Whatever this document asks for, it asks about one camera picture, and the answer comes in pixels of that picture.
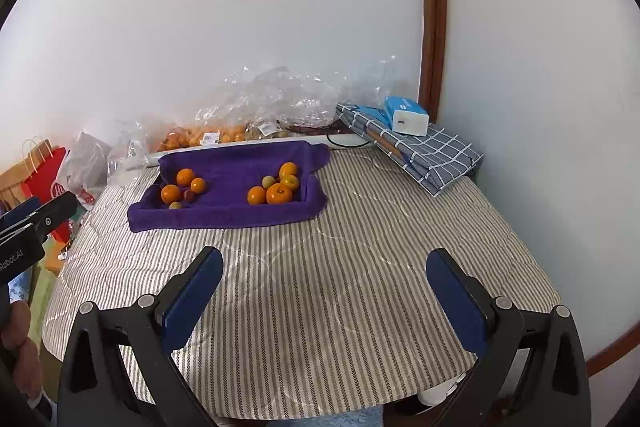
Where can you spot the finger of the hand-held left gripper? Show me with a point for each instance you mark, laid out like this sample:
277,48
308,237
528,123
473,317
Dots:
55,214
20,213

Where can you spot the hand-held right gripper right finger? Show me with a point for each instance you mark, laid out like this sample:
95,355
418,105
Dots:
457,302

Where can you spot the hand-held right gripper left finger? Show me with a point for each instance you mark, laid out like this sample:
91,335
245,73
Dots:
192,302

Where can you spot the person's left hand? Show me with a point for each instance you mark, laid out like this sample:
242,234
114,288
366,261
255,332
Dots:
22,347

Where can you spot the brown paper bag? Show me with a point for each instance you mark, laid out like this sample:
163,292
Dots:
12,184

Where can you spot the red paper bag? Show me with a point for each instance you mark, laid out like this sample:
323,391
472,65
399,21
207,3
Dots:
45,182

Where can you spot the white plastic bag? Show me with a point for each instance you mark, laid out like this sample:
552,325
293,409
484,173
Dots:
87,162

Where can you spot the white object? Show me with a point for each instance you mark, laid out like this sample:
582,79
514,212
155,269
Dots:
440,394

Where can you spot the purple towel-lined tray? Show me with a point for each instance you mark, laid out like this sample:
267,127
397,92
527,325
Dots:
225,212

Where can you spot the small clear plastic bag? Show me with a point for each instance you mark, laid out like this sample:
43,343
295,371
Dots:
132,144

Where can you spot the small red fruit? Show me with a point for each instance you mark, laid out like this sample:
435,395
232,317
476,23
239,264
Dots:
189,196

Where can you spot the large orange tangerine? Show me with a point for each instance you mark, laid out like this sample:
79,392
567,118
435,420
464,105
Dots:
279,194

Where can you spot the bag of tangerines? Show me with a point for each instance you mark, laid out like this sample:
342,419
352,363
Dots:
180,141

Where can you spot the grey checked folded cloth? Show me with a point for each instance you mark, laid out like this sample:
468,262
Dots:
440,157

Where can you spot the blue rug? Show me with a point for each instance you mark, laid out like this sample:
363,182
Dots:
350,418

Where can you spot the brown wooden baseboard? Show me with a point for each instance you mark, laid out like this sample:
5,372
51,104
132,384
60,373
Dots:
607,357

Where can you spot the labelled bag of kumquats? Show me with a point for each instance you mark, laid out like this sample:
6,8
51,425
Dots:
227,134

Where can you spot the labelled bag of longans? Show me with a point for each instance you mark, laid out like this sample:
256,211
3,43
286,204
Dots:
265,129

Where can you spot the blue white tissue pack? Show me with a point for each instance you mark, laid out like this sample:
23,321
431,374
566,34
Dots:
407,117

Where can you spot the red black item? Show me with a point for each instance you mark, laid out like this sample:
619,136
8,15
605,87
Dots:
312,126

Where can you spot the large crumpled clear plastic bag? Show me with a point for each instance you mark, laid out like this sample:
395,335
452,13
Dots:
300,92

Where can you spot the brown wooden door frame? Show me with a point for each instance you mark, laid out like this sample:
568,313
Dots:
432,7

